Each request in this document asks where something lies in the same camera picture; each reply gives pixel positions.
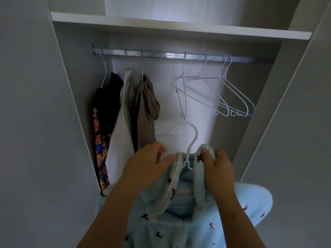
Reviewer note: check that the tan garment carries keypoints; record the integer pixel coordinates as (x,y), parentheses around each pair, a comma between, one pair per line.
(144,121)

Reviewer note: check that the person's right forearm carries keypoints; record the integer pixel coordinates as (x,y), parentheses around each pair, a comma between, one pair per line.
(238,224)

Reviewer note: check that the colourful cartoon print garment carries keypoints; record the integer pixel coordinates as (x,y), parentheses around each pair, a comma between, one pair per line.
(100,152)

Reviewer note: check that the person's left thumb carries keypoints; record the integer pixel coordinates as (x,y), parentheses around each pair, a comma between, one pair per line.
(167,160)

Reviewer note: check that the person's right thumb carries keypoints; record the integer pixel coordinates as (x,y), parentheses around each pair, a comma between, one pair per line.
(206,156)

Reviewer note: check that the person's left hand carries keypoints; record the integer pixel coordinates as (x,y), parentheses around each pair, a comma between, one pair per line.
(142,165)

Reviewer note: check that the white plastic clothes hanger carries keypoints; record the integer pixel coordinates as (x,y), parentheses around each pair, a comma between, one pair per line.
(195,136)

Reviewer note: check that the white wardrobe door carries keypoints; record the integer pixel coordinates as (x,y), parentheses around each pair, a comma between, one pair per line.
(31,126)
(297,152)

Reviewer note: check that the black garment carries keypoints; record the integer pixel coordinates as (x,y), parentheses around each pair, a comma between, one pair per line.
(108,100)

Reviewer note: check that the white garment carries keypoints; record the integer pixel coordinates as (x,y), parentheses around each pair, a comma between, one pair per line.
(119,142)

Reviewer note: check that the light blue fleece garment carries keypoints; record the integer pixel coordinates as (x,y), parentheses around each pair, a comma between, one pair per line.
(181,224)

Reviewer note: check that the metal clothes rod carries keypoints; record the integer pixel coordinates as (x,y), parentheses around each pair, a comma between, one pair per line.
(160,54)

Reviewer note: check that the person's left forearm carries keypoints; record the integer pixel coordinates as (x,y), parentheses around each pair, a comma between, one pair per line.
(113,216)

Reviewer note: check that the white wardrobe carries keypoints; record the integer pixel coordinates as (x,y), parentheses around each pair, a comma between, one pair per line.
(232,74)

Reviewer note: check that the white wardrobe shelf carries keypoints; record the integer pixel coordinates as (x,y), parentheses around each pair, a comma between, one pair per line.
(181,27)

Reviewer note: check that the person's right hand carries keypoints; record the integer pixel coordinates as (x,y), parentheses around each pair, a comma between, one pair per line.
(219,175)

